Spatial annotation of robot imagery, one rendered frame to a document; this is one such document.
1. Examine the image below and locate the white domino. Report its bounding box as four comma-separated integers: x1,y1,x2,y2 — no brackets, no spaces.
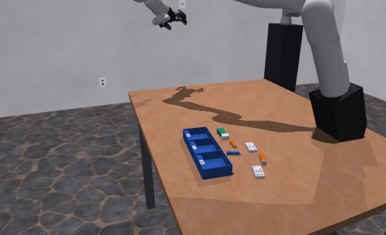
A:
252,166,265,178
245,142,257,152

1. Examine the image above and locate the blue three-compartment bin rack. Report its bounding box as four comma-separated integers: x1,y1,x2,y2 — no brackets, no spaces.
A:
183,127,233,180

